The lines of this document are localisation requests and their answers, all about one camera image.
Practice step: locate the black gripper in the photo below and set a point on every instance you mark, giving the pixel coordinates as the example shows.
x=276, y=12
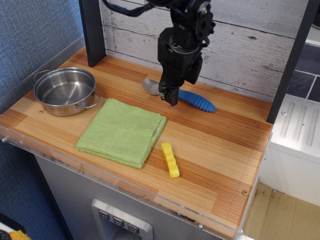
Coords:
x=176, y=69

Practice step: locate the blue handled metal spoon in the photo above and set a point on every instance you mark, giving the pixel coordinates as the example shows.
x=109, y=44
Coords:
x=198, y=101

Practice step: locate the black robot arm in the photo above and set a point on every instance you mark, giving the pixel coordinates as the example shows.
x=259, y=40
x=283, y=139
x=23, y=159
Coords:
x=180, y=46

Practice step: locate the yellow toy vegetable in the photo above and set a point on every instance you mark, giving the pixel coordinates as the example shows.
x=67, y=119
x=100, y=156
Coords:
x=170, y=160

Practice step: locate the green folded cloth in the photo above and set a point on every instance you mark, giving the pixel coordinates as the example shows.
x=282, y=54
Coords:
x=122, y=133

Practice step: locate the stainless steel pot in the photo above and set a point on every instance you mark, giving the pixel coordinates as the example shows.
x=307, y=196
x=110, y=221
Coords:
x=66, y=91

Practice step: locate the clear acrylic edge guard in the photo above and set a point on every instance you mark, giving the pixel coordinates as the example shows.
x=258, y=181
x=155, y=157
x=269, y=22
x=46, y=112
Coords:
x=208, y=200

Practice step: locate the white grooved side appliance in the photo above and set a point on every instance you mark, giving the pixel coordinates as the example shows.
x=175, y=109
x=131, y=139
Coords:
x=292, y=158

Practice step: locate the silver button panel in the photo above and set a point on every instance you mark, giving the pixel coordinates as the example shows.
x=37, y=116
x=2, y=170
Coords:
x=116, y=224

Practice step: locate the dark left frame post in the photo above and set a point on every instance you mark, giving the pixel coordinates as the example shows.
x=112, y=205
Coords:
x=92, y=30

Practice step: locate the dark frame post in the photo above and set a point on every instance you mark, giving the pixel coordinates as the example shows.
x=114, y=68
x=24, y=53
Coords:
x=92, y=30
x=306, y=22

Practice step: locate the dark right frame post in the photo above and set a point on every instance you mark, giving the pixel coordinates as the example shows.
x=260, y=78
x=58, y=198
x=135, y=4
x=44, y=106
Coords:
x=306, y=22

